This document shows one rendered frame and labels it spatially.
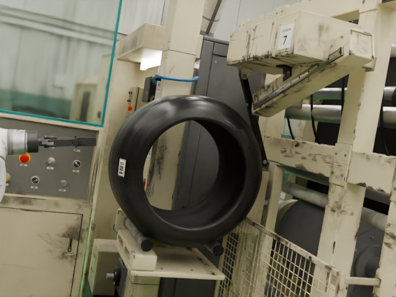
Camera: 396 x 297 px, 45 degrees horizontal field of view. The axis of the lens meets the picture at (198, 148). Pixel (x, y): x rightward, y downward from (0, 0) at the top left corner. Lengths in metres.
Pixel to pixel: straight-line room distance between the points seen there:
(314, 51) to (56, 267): 1.55
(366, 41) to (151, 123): 0.76
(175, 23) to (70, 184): 0.92
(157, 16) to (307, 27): 10.08
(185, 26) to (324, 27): 0.69
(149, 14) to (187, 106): 9.89
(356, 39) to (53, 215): 1.55
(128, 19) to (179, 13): 9.26
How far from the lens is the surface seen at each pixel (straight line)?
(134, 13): 11.46
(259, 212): 2.24
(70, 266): 2.47
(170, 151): 2.12
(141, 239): 1.80
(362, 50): 1.64
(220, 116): 1.77
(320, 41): 1.68
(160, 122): 1.70
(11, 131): 1.76
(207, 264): 2.01
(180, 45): 2.13
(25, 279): 2.48
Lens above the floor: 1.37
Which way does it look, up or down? 3 degrees down
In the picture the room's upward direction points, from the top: 9 degrees clockwise
